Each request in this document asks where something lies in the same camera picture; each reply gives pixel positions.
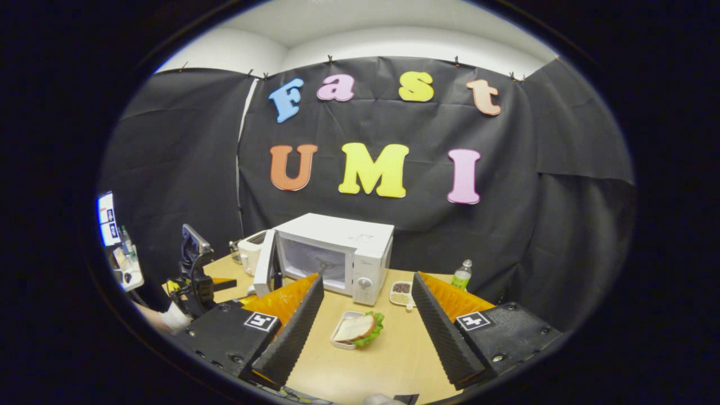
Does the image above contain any white cluttered side desk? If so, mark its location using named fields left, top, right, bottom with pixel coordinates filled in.
left=110, top=225, right=145, bottom=292

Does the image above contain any sandwich with lettuce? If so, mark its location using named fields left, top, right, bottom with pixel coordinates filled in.
left=335, top=311, right=386, bottom=348

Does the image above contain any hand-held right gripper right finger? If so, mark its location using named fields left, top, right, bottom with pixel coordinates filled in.
left=411, top=272, right=563, bottom=393

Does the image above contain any white divided dish of beans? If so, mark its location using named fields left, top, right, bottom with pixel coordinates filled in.
left=389, top=280, right=417, bottom=311

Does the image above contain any white toaster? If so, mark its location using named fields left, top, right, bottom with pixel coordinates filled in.
left=237, top=231, right=269, bottom=276

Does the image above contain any white microwave oven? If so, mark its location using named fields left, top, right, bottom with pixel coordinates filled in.
left=253, top=213, right=395, bottom=307

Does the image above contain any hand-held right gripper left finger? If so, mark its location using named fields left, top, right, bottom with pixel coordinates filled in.
left=169, top=274, right=326, bottom=392

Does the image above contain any computer monitor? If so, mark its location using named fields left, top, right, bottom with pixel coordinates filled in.
left=97, top=191, right=117, bottom=247

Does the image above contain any white rectangular tray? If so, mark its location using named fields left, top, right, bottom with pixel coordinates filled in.
left=330, top=310, right=372, bottom=351

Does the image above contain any black backdrop cloth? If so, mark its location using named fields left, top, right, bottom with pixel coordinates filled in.
left=101, top=56, right=636, bottom=332

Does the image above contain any green label drink bottle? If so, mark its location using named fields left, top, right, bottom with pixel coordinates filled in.
left=451, top=259, right=473, bottom=292

